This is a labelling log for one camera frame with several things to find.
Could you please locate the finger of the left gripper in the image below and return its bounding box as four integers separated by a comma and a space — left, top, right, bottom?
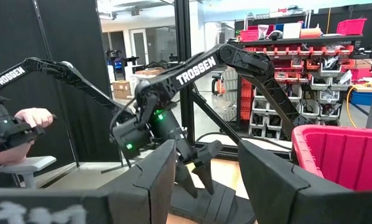
191, 139, 224, 196
174, 160, 200, 200

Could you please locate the hanging yellow cable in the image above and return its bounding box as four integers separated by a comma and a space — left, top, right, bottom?
346, 85, 360, 128

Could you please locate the red storage bin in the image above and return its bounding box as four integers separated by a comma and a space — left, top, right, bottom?
337, 17, 368, 36

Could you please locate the metal shelf rack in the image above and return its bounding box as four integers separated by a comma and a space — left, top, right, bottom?
234, 9, 366, 141

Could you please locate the red plastic bin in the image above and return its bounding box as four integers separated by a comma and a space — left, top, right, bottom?
291, 124, 372, 193

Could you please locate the person's hand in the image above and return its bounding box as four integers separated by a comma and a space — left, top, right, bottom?
14, 107, 55, 129

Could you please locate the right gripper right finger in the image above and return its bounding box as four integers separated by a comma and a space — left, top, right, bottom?
237, 139, 372, 224

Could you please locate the white storage box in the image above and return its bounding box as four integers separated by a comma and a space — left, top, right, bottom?
282, 22, 302, 40

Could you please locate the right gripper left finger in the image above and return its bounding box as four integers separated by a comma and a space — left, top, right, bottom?
0, 139, 177, 224

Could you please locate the blue storage bin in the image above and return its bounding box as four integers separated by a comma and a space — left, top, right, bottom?
350, 90, 372, 107

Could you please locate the grey chair armrest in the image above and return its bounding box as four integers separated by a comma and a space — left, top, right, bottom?
0, 155, 58, 190

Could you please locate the person's forearm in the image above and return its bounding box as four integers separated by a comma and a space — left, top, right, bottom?
0, 133, 34, 166

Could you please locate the white door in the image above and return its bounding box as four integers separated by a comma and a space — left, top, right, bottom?
129, 29, 149, 66

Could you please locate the brown cardboard box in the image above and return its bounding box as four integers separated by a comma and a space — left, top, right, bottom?
112, 80, 133, 100

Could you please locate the black slide sandal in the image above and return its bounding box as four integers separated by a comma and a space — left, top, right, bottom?
168, 179, 258, 224

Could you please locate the black partition curtain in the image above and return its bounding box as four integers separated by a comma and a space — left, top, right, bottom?
0, 0, 120, 162

